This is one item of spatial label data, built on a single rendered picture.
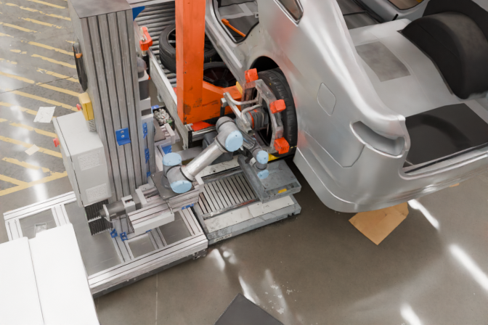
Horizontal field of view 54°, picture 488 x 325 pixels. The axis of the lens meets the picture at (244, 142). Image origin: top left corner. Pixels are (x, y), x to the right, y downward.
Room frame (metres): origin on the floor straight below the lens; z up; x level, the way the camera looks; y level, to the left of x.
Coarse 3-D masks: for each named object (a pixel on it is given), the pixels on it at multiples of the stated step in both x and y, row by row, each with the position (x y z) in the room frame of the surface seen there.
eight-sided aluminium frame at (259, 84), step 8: (256, 80) 2.73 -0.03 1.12; (248, 88) 2.77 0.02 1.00; (256, 88) 2.68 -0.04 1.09; (264, 88) 2.66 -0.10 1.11; (248, 96) 2.84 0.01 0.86; (264, 96) 2.57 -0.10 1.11; (272, 96) 2.56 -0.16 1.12; (248, 104) 2.84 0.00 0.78; (272, 120) 2.44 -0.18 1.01; (280, 120) 2.45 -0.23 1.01; (280, 128) 2.41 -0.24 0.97; (256, 136) 2.67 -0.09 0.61; (272, 136) 2.41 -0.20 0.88; (280, 136) 2.41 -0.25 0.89; (264, 144) 2.58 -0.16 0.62; (272, 144) 2.40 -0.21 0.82; (272, 152) 2.39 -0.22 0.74
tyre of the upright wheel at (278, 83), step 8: (264, 72) 2.80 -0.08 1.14; (272, 72) 2.79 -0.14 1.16; (280, 72) 2.79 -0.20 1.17; (264, 80) 2.75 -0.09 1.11; (272, 80) 2.68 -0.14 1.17; (280, 80) 2.69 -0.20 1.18; (272, 88) 2.65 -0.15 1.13; (280, 88) 2.61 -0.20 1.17; (288, 88) 2.62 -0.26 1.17; (280, 96) 2.55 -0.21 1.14; (288, 96) 2.56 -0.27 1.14; (288, 104) 2.51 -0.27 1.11; (288, 112) 2.47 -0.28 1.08; (288, 120) 2.44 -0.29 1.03; (296, 120) 2.46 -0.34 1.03; (288, 128) 2.41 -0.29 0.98; (296, 128) 2.43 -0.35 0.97; (288, 136) 2.40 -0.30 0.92; (296, 136) 2.41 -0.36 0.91; (296, 144) 2.42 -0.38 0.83; (288, 152) 2.41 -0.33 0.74
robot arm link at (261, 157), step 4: (260, 148) 2.19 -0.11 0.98; (256, 152) 2.15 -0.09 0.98; (260, 152) 2.13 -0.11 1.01; (264, 152) 2.13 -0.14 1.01; (256, 156) 2.11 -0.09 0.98; (260, 156) 2.10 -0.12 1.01; (264, 156) 2.10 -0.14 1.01; (268, 156) 2.11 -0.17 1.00; (256, 160) 2.10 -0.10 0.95; (260, 160) 2.08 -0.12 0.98; (264, 160) 2.08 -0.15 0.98; (256, 164) 2.10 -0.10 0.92; (260, 164) 2.08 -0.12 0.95; (264, 164) 2.08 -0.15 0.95; (260, 168) 2.08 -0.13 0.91; (264, 168) 2.09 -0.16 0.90
